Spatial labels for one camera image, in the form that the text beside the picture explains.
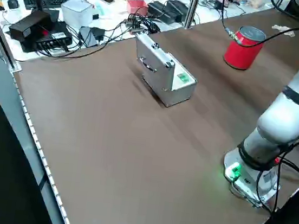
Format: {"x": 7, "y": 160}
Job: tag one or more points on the aluminium profile post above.
{"x": 193, "y": 5}

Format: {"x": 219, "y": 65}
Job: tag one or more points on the black monitor stand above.
{"x": 29, "y": 24}

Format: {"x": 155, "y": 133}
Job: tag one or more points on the small red box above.
{"x": 136, "y": 6}

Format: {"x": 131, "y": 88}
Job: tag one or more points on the white translucent cube box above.
{"x": 77, "y": 13}

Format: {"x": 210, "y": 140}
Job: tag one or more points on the usb hub with plugs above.
{"x": 138, "y": 24}

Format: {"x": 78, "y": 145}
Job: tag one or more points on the aluminium table edge rail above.
{"x": 24, "y": 107}

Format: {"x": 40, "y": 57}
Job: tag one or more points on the silver aluminium case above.
{"x": 158, "y": 61}

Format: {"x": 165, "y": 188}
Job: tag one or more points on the white disposable gloves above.
{"x": 282, "y": 29}

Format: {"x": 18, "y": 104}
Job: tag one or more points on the black computer mouse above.
{"x": 12, "y": 4}

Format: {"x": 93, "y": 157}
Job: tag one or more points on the black keyboard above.
{"x": 56, "y": 0}

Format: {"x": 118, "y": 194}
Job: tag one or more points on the black power adapter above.
{"x": 90, "y": 36}

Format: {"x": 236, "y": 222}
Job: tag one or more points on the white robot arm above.
{"x": 281, "y": 125}

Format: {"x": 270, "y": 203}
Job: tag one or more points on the black network switch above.
{"x": 52, "y": 37}

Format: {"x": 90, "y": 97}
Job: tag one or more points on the red push-button trash can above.
{"x": 241, "y": 53}

